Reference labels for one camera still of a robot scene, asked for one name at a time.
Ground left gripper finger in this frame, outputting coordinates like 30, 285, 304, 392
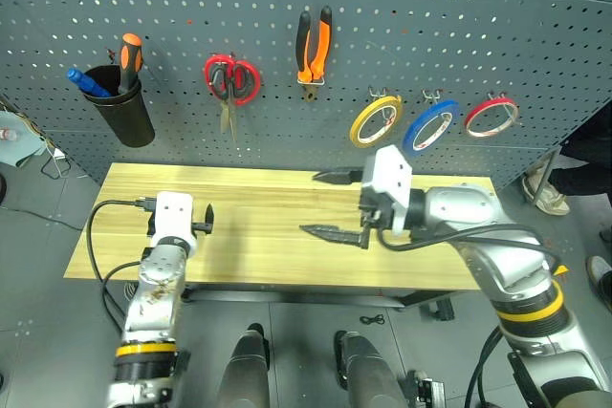
191, 203, 216, 236

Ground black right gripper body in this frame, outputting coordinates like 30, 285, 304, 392
358, 186, 396, 234

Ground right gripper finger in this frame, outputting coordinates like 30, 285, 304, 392
298, 221, 374, 251
312, 166, 365, 186

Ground yellow tape roll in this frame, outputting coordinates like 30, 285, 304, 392
348, 95, 404, 148

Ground blue tape roll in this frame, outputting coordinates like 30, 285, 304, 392
402, 99, 461, 158

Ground red tape roll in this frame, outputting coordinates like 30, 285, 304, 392
464, 97, 520, 139

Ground grey perforated pegboard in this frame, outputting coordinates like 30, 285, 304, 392
0, 0, 612, 190

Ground grey pegboard stand leg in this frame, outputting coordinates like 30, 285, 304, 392
532, 146, 564, 204

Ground black cup holder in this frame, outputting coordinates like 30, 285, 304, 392
83, 65, 157, 149

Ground orange and black pliers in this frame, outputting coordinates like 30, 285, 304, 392
295, 5, 334, 104

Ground dark rounded robot leg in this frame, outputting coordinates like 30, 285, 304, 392
228, 323, 272, 408
333, 330, 408, 408

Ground light blue object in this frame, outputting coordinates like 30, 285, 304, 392
0, 109, 50, 170

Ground blue marker pen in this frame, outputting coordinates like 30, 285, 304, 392
65, 68, 112, 97

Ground orange and black screwdriver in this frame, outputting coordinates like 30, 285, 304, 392
117, 32, 144, 97

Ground beige shoe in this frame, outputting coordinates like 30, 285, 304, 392
521, 166, 572, 217

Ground black and white box device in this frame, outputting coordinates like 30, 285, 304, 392
404, 369, 447, 408

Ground dark trousers of bystander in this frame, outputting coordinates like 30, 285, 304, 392
548, 100, 612, 199

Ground grey shoe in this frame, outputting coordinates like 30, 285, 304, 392
586, 254, 612, 314

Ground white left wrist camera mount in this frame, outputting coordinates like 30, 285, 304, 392
150, 190, 200, 257

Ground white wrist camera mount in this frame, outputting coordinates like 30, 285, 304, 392
360, 143, 415, 237
150, 190, 200, 257

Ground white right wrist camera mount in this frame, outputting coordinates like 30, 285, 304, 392
360, 143, 415, 237

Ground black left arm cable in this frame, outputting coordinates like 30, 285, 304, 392
88, 196, 157, 333

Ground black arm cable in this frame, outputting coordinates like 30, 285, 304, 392
88, 196, 157, 333
375, 224, 564, 280

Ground black table frame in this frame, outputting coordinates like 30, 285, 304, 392
180, 282, 456, 322

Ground red handled scissors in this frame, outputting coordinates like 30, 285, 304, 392
204, 52, 263, 142

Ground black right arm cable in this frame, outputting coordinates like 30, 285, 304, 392
375, 224, 564, 280

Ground black cable bundle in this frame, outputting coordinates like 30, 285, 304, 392
464, 325, 509, 408

